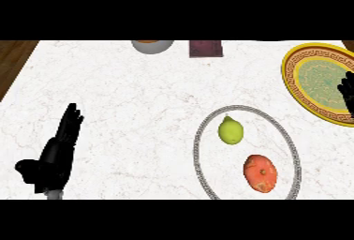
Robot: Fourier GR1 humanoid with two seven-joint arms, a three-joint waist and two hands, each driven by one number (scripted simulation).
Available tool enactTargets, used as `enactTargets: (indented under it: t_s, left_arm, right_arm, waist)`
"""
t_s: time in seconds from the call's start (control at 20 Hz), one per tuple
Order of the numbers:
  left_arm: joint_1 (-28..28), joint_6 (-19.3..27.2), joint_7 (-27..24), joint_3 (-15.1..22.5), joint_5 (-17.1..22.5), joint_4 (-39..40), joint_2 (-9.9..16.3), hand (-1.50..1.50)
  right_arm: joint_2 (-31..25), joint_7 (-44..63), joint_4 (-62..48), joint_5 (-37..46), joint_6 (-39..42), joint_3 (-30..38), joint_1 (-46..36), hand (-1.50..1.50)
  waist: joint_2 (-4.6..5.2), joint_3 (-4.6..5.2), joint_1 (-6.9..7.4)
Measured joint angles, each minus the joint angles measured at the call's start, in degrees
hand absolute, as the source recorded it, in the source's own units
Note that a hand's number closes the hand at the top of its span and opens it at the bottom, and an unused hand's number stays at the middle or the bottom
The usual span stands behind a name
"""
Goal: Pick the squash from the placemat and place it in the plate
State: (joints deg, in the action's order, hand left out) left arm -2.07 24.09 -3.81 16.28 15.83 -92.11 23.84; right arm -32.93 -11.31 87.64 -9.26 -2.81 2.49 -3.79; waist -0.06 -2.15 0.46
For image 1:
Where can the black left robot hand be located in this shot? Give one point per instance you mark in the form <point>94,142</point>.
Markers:
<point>54,159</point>

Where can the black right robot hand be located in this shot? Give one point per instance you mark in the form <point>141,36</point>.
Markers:
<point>348,93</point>

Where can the yellow patterned plate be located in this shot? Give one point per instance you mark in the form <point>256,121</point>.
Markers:
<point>317,78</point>

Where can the orange squash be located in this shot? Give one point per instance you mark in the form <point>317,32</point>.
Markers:
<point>259,173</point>

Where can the white oval grey-rimmed placemat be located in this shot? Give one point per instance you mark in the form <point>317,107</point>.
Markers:
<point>215,175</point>

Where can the green lemon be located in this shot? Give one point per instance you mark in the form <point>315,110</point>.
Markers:
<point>230,131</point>

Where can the dark purple box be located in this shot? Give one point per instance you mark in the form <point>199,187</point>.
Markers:
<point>205,48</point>

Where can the grey bowl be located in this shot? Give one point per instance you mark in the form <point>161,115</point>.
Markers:
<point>152,47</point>

